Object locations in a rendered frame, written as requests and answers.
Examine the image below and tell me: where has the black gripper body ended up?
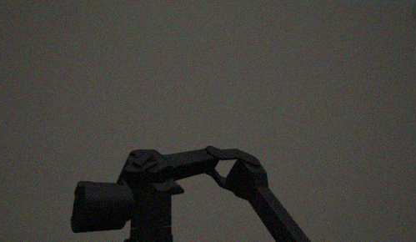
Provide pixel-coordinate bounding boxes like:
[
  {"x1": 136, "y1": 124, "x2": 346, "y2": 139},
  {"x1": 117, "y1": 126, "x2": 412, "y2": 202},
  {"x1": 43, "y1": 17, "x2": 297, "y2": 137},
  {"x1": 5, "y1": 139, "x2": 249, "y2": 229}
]
[{"x1": 129, "y1": 226, "x2": 173, "y2": 242}]

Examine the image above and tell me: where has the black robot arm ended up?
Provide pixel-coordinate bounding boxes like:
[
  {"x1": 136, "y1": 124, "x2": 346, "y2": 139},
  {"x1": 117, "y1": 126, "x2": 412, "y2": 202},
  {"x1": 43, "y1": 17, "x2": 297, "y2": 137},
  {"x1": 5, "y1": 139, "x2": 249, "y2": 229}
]
[{"x1": 70, "y1": 146, "x2": 310, "y2": 242}]

